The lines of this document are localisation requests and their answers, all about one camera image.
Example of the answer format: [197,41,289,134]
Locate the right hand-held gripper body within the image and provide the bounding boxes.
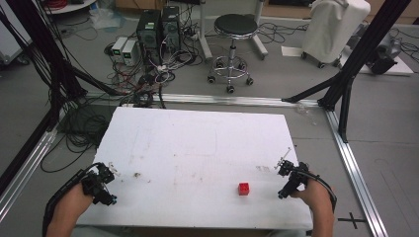
[277,159,310,200]

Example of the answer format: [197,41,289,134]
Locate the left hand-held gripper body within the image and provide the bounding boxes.
[80,162,119,206]

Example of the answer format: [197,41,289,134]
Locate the person's left hand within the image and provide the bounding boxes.
[60,182,96,215]

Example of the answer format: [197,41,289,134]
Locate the person's right hand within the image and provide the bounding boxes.
[290,178,326,213]

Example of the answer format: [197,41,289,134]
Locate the red cube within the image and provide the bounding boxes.
[237,182,251,197]

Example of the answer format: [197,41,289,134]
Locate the white power supply box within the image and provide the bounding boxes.
[121,39,138,67]
[111,36,128,62]

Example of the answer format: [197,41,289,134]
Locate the white stand leg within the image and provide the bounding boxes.
[251,0,269,61]
[197,0,214,61]

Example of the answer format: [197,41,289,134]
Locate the white covered cart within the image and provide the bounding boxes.
[300,0,372,69]

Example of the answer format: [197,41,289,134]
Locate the large black computer tower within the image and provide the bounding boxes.
[135,9,163,66]

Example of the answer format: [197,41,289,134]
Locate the black floor machine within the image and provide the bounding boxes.
[368,37,403,76]

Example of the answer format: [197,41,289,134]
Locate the black round stool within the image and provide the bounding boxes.
[207,13,260,95]

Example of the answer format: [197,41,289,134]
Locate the white floor board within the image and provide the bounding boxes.
[339,48,415,77]

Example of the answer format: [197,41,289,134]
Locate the clear plastic bag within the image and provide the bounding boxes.
[89,7,126,32]

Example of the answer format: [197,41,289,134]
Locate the slim black computer tower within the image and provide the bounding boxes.
[161,5,182,51]

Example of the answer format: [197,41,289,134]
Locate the round white table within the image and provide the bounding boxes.
[42,0,98,15]

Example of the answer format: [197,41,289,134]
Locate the black cable bundle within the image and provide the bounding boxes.
[40,104,117,175]

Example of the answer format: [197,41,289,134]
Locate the aluminium floor rail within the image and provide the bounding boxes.
[323,109,390,237]
[0,128,59,222]
[83,92,321,109]

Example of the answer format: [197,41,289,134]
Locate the tangle of floor cables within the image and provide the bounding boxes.
[103,31,206,110]

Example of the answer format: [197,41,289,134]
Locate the loose black floor cables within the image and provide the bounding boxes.
[257,21,310,44]

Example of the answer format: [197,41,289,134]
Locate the black frame post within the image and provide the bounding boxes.
[5,0,126,100]
[281,0,413,144]

